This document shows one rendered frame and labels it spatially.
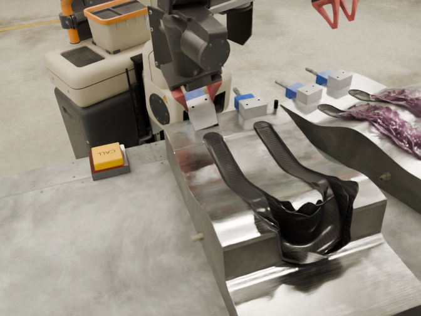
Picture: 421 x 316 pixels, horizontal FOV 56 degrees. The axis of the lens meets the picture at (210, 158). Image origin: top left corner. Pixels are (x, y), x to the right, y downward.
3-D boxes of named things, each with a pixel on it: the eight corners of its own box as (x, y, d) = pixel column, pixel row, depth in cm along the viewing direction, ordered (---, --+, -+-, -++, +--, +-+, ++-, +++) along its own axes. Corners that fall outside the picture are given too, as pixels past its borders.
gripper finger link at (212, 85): (227, 108, 79) (222, 71, 72) (193, 120, 79) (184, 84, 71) (215, 88, 84) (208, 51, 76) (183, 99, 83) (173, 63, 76)
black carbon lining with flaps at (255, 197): (198, 143, 82) (196, 103, 76) (270, 126, 85) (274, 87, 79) (272, 283, 56) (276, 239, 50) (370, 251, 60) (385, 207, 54)
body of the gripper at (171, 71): (223, 76, 73) (218, 42, 67) (171, 94, 72) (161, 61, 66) (211, 56, 77) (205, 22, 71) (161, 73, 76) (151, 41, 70)
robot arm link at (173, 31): (183, -3, 67) (154, 11, 65) (206, 13, 63) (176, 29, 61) (190, 32, 72) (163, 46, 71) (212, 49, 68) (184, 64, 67)
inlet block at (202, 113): (176, 92, 90) (171, 73, 86) (197, 84, 90) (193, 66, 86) (195, 131, 82) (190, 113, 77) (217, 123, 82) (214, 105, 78)
